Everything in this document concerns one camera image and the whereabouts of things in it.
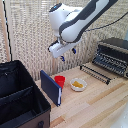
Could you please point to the black fabric storage box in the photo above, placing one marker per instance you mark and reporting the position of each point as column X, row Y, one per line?
column 20, row 96

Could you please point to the dark blue book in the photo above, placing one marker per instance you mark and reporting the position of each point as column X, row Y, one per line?
column 50, row 87

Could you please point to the black toaster oven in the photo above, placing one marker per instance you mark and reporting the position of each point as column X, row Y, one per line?
column 115, row 45

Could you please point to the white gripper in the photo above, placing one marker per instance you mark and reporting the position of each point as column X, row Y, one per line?
column 61, row 47

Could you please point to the yellow food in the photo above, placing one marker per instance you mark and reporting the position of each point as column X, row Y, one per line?
column 78, row 84

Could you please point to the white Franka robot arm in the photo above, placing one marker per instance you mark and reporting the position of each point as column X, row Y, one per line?
column 77, row 19

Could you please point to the red plastic cup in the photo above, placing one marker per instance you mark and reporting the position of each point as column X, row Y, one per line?
column 60, row 81

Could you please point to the thin black pole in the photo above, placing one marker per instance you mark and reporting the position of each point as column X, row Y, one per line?
column 8, row 36

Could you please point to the white bowl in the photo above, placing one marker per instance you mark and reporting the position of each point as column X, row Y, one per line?
column 78, row 89

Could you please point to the wooden screen post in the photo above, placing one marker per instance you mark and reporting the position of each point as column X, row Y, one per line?
column 57, row 65

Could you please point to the bamboo blind screen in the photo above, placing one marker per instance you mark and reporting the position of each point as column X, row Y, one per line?
column 30, row 36

